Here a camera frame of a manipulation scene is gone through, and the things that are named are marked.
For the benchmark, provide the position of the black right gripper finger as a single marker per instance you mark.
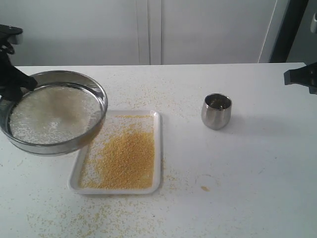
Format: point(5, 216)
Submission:
point(305, 76)

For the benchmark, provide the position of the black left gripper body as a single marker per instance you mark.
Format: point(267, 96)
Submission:
point(5, 65)

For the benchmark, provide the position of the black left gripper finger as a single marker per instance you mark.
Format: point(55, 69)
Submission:
point(13, 94)
point(21, 80)

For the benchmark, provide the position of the round steel mesh sieve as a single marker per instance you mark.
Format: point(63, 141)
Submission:
point(64, 113)

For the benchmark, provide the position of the stainless steel cup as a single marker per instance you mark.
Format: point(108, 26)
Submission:
point(216, 111)

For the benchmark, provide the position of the yellow granular grain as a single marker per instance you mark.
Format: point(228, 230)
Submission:
point(122, 155)

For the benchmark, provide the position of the white cabinet with doors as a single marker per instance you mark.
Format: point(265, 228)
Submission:
point(133, 32)

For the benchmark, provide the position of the white square plastic tray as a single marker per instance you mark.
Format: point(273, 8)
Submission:
point(73, 183)

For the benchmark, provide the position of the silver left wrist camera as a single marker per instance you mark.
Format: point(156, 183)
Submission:
point(11, 34)

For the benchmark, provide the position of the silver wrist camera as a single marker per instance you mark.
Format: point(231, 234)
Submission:
point(313, 26)
point(11, 34)

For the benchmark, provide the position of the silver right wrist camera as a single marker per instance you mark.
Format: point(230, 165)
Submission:
point(313, 26)

